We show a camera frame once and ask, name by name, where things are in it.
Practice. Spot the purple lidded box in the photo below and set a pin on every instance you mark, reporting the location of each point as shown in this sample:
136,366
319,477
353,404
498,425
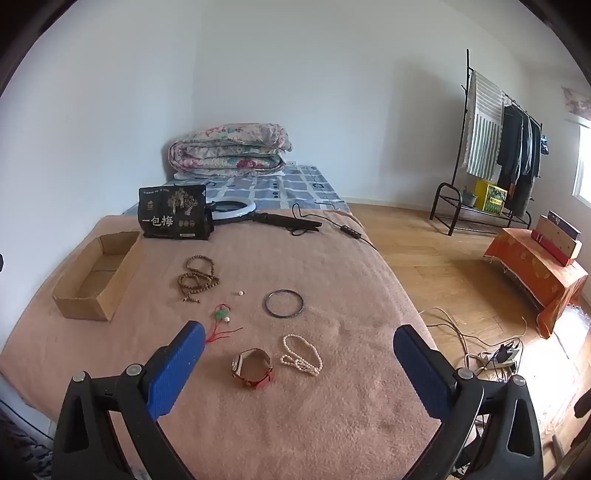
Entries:
563,224

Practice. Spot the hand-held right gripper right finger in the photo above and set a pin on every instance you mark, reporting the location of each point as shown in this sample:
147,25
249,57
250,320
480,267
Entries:
422,369

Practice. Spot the black folded tripod stand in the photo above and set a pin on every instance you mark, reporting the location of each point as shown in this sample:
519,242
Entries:
286,220

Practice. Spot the folded floral quilt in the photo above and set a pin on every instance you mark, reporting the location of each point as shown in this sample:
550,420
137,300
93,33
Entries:
231,147

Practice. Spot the dark hanging clothes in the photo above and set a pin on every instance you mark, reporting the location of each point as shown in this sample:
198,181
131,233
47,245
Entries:
515,152

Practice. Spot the floral window valance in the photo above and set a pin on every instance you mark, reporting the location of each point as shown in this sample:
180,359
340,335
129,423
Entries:
577,104

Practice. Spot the dark round bangle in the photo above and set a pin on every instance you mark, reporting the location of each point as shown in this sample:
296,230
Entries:
267,304

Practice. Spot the striped patterned pants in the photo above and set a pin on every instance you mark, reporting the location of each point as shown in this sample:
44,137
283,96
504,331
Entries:
23,447

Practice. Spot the beige and red gift box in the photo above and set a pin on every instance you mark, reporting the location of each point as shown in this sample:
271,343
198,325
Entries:
551,244

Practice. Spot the black snack bag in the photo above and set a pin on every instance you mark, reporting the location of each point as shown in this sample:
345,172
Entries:
173,212

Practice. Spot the window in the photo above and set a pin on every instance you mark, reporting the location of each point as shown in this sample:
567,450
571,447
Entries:
584,161

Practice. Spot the brown blanket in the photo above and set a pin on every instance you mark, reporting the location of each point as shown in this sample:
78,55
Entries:
323,277

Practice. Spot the striped hanging towel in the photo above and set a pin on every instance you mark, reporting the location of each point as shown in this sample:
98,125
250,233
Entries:
482,129

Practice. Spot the white power strip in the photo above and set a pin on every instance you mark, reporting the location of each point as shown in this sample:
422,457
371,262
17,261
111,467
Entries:
482,359

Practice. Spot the cardboard box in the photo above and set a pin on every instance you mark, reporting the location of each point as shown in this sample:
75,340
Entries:
81,302

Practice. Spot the small blue hanging item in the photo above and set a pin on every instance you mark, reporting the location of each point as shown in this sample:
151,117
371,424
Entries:
545,145

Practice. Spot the yellow box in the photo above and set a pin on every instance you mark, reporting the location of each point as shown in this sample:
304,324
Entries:
491,196

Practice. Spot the blue plaid bed sheet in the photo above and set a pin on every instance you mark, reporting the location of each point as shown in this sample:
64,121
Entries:
295,184

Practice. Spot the black metal clothes rack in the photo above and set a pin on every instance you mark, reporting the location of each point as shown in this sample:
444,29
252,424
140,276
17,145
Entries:
449,184

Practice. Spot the green pot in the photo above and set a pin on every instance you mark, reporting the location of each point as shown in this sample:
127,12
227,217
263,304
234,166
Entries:
469,198

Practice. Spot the orange cloth covered table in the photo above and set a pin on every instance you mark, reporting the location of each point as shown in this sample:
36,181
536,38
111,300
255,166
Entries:
531,267

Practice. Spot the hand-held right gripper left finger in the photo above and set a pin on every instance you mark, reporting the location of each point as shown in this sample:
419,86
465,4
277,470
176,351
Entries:
178,369

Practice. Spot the black plug-in charger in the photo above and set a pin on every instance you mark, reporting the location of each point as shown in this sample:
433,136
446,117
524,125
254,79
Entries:
507,353

